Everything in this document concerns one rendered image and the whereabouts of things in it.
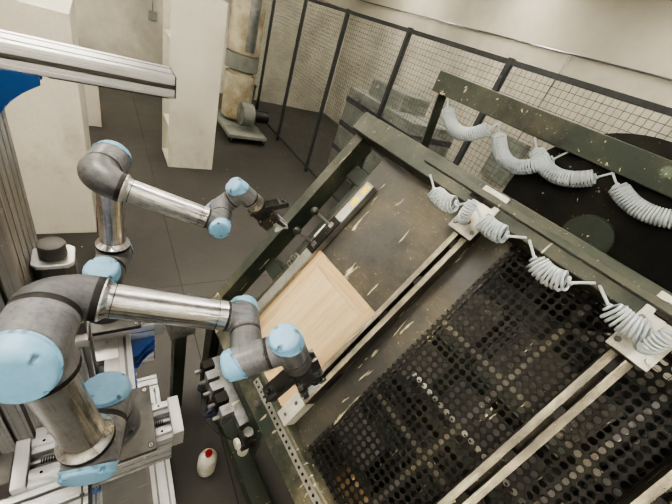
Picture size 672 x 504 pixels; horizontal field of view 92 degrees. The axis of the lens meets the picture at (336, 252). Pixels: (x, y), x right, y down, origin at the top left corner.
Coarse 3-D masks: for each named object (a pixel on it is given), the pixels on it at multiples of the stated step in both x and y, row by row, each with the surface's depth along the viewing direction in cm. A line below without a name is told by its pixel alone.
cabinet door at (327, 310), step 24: (312, 264) 153; (288, 288) 155; (312, 288) 149; (336, 288) 142; (264, 312) 158; (288, 312) 151; (312, 312) 144; (336, 312) 138; (360, 312) 133; (264, 336) 153; (312, 336) 141; (336, 336) 135
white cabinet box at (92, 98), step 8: (88, 88) 445; (96, 88) 449; (88, 96) 451; (96, 96) 455; (88, 104) 456; (96, 104) 460; (88, 112) 462; (96, 112) 466; (88, 120) 467; (96, 120) 472
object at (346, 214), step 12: (372, 192) 149; (348, 204) 151; (360, 204) 149; (336, 216) 152; (348, 216) 150; (336, 228) 150; (324, 240) 151; (300, 264) 153; (288, 276) 155; (276, 288) 156; (264, 300) 157
